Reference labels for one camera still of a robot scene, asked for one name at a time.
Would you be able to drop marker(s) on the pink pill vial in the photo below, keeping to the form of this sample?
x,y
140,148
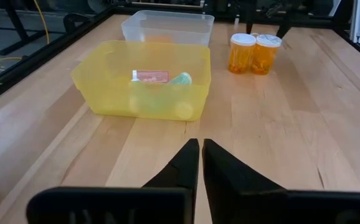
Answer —
x,y
150,76

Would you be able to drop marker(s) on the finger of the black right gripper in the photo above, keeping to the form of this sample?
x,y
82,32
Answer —
x,y
283,30
249,25

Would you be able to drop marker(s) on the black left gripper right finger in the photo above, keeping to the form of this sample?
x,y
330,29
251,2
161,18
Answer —
x,y
226,186

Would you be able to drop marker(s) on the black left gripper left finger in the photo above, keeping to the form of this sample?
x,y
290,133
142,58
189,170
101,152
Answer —
x,y
180,174

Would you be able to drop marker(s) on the black desk stand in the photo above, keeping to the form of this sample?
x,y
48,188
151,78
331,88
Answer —
x,y
21,34

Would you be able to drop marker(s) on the yellow plastic bin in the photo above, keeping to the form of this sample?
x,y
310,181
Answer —
x,y
105,77

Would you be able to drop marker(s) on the white-capped orange pill bottle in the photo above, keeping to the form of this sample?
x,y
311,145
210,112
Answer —
x,y
264,54
241,53

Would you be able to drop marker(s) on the yellow pill vial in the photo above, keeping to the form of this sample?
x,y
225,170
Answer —
x,y
183,110

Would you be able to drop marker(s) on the clear plastic bin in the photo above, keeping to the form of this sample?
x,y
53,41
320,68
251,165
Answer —
x,y
167,25

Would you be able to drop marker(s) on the silver aluminium post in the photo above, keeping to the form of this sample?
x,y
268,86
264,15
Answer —
x,y
358,21

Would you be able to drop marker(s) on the teal pill vial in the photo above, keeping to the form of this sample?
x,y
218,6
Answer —
x,y
181,78

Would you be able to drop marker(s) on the green pill vial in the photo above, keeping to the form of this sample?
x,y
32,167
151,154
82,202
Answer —
x,y
150,104

